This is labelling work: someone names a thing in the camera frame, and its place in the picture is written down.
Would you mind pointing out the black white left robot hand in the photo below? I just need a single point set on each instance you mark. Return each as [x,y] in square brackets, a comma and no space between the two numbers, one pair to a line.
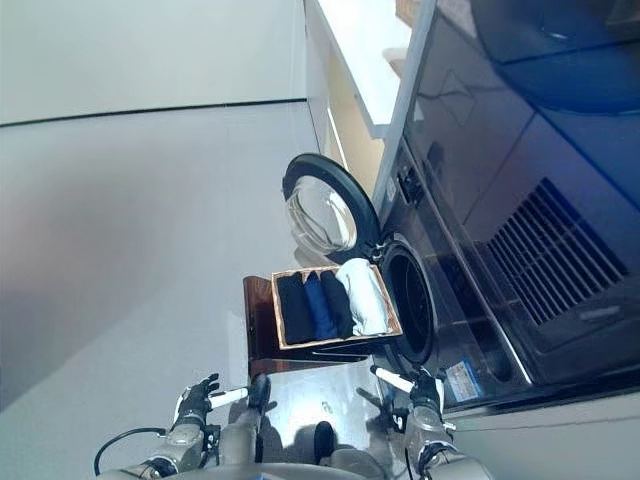
[192,402]

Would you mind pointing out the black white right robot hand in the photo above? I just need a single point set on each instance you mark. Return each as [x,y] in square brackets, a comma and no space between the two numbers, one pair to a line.
[427,392]

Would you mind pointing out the white garment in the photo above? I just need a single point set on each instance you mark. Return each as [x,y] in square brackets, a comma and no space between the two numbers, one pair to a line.
[365,295]

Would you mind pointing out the black garment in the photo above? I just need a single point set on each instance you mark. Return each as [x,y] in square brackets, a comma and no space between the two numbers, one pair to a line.
[292,310]
[337,300]

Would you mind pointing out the blue garment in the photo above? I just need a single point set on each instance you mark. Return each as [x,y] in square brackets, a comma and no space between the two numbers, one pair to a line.
[317,305]

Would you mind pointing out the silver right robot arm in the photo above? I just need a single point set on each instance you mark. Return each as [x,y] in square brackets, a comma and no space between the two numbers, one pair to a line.
[425,425]

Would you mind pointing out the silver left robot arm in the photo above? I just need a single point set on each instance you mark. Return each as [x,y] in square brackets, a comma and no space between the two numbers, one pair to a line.
[185,440]

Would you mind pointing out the blue white energy label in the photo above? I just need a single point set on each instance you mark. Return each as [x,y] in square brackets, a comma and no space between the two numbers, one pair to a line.
[460,378]

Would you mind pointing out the silver left robot leg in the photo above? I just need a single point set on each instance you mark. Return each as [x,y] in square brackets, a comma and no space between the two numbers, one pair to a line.
[245,435]

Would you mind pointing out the silver robot leg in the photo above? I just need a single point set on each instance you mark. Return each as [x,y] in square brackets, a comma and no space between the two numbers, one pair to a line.
[245,435]
[345,457]

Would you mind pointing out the rectangular wicker laundry basket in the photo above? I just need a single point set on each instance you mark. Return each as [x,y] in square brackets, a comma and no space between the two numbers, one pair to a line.
[280,345]

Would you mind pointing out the glossy brown wooden stool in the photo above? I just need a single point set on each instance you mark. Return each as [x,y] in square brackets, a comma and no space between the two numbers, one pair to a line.
[257,320]

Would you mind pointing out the silver right robot leg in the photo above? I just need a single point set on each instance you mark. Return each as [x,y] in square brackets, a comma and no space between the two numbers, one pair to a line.
[345,457]

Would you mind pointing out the grey robot torso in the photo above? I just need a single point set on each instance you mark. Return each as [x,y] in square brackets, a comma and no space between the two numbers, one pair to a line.
[310,472]

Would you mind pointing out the black dryer vent grille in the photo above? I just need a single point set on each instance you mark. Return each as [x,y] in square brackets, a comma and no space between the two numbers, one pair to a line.
[555,255]

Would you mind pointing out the small blue sticker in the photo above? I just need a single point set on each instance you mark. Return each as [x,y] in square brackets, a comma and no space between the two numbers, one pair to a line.
[391,190]

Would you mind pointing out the round glass washer door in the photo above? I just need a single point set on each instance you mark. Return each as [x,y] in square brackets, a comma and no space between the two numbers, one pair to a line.
[325,210]

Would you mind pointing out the light grey vertical panel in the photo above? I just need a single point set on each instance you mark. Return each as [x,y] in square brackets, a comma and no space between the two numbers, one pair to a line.
[405,90]

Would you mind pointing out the white counter cabinet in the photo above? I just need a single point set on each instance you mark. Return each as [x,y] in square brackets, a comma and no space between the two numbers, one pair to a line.
[350,60]

